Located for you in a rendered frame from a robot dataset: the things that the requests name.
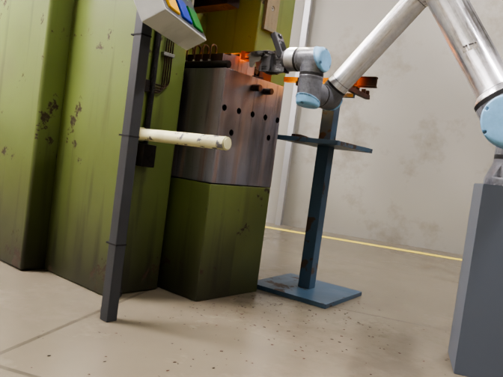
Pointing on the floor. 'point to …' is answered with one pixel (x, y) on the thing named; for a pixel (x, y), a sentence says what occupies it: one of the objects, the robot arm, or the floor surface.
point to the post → (126, 170)
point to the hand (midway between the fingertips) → (249, 54)
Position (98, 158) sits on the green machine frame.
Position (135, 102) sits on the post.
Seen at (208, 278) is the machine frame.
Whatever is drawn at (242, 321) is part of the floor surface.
